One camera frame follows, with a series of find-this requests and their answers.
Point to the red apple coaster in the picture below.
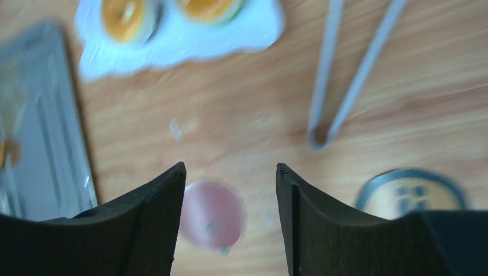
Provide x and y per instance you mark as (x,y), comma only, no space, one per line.
(212,215)

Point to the orange topped tart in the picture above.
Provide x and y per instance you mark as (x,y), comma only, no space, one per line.
(129,21)
(210,12)

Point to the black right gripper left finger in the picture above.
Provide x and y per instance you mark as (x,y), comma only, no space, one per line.
(134,234)

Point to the stainless steel tray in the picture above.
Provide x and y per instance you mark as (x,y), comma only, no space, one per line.
(46,172)

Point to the white and metal tongs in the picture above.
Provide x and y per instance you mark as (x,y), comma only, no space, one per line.
(336,85)

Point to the white three-tier dessert stand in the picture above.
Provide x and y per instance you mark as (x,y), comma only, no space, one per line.
(257,26)

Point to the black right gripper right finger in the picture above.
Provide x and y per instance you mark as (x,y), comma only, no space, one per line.
(324,236)

